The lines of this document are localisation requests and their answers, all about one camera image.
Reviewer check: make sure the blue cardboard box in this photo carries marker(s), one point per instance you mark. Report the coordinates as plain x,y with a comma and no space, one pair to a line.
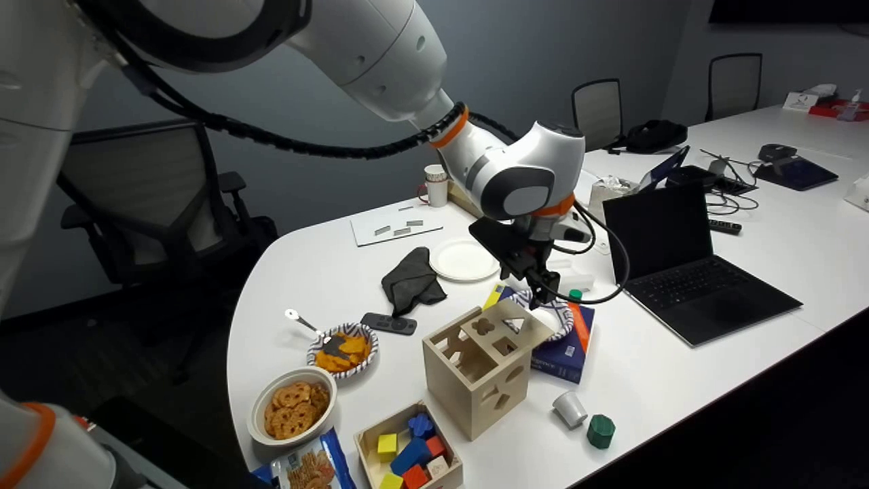
567,357

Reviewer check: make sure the black notebook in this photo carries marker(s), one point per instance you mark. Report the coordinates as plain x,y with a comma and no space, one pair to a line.
803,173

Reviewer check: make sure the blue tablet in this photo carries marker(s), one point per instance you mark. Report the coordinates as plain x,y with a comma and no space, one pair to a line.
666,168

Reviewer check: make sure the patterned paper plate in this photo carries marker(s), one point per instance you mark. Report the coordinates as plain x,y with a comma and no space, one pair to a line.
554,320

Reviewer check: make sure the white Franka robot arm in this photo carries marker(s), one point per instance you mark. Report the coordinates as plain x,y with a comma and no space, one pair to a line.
381,55

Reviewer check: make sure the patterned paper bowl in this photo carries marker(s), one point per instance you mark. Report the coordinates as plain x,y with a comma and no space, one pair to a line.
370,358

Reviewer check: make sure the grey cylinder block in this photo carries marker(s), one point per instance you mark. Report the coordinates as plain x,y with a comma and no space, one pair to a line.
571,411

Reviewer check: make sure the blue cube block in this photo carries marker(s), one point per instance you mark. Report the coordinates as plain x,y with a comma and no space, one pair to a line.
423,425

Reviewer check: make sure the pretzel pile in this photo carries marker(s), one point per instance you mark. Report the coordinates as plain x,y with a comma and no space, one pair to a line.
295,408

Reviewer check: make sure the orange red block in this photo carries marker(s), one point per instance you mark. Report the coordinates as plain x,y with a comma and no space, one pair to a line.
417,479

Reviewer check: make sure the black remote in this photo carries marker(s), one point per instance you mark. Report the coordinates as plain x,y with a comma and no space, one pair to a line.
723,226

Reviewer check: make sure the white board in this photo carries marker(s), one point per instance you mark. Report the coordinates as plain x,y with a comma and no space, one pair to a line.
367,237

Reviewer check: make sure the small plastic spoon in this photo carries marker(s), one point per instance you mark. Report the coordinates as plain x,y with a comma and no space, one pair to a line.
296,317

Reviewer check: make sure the white round plate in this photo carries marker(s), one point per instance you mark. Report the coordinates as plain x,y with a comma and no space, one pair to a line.
458,264

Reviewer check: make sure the black pouch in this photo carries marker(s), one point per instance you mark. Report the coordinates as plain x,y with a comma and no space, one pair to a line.
709,176

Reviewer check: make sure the green cylinder block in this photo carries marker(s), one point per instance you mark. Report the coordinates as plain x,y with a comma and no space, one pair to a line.
602,433

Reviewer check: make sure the small green block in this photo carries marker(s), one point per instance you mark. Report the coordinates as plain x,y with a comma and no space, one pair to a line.
575,293

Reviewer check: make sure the red flat object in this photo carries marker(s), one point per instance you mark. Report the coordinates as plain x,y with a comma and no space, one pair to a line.
829,112

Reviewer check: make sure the yellow marker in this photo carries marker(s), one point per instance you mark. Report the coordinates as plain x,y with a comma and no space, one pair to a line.
493,296

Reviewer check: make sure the red wooden block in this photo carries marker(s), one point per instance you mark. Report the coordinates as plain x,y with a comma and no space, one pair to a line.
435,445

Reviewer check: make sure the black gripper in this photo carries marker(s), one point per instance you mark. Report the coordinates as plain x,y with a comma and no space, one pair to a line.
523,245

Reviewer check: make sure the small white box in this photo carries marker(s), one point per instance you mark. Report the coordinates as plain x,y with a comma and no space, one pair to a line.
606,199

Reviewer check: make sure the black bag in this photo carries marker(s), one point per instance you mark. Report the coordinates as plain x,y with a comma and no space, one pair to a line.
655,137

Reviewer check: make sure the wooden tray of blocks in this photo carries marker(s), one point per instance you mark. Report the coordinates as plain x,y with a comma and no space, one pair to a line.
370,451

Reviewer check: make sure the long blue block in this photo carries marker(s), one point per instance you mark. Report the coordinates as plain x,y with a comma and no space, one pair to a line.
411,457

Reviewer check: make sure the black cloth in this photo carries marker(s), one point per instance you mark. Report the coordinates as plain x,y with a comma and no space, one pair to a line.
411,281

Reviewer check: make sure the white carton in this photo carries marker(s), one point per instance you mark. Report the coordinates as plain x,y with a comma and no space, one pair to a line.
799,100

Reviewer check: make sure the open laptop computer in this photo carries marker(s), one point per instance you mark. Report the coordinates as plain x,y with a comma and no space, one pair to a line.
660,235

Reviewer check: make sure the clear plastic lid tray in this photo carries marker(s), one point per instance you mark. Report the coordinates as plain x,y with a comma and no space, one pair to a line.
580,271

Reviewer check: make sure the wooden shape sorter box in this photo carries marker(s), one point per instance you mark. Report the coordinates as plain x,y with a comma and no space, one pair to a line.
451,408

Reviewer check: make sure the black phone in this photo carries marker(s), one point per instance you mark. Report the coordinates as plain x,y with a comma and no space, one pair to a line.
390,324

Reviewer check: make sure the wooden lid with shape holes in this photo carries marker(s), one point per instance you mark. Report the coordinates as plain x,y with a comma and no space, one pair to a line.
531,336

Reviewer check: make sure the natural wooden block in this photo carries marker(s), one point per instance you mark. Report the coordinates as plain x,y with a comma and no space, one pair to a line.
439,467

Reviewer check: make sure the orange chips pile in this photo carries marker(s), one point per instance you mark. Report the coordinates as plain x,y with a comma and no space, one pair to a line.
347,354

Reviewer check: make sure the black mesh chair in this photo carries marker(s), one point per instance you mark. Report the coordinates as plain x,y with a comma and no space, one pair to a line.
734,84
599,108

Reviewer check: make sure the blue snack bag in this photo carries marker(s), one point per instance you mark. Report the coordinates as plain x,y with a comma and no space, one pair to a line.
314,467

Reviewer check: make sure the white bowl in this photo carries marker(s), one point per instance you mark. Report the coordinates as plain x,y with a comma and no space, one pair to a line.
258,425

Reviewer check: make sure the yellow wooden block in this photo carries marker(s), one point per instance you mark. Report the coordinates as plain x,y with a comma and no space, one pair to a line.
392,480
386,442

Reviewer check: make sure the black round device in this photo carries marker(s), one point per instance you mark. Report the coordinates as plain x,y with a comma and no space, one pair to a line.
778,153

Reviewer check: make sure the small grey piece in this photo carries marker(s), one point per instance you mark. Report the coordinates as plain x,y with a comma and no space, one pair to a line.
408,207
381,229
413,220

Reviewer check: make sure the black office chair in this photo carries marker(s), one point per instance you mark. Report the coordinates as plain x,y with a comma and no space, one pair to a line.
138,199

